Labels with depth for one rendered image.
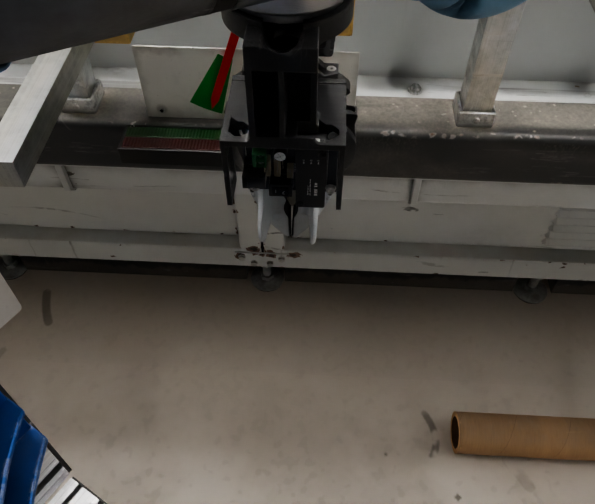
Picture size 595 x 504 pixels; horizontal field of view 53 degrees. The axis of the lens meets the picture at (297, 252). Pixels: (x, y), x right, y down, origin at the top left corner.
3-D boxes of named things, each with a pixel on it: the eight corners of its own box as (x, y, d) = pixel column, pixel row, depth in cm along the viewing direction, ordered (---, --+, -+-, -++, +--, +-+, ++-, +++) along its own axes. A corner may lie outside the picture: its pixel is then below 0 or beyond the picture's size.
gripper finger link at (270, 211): (247, 278, 46) (237, 193, 39) (254, 220, 50) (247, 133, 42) (287, 279, 46) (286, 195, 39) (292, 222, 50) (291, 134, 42)
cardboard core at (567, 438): (624, 453, 112) (461, 444, 113) (606, 468, 118) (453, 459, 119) (612, 412, 117) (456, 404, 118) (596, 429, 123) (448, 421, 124)
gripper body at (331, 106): (223, 212, 38) (199, 39, 28) (239, 124, 43) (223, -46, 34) (345, 217, 37) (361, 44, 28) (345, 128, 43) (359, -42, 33)
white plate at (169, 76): (353, 125, 75) (360, 54, 67) (147, 118, 76) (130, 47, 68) (353, 122, 75) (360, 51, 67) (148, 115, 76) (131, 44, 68)
